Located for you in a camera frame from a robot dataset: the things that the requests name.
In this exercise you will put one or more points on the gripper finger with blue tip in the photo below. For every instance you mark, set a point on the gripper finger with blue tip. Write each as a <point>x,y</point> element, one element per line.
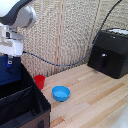
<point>9,62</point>

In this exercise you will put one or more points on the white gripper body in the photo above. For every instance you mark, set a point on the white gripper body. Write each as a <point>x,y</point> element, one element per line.
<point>10,41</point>

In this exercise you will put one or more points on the red plastic cup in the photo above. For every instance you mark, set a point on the red plastic cup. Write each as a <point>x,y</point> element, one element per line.
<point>39,81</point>

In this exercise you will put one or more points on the black fabric storage box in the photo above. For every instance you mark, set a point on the black fabric storage box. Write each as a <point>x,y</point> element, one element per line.
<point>20,100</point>

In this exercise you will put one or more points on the beige woven folding screen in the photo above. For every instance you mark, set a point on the beige woven folding screen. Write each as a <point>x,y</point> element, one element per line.
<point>63,33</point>

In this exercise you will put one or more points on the blue plastic bowl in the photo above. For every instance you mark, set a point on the blue plastic bowl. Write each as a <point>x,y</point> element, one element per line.
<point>61,93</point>

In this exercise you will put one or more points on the black paper shredder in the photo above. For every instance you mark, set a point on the black paper shredder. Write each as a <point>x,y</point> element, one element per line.
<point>110,53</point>

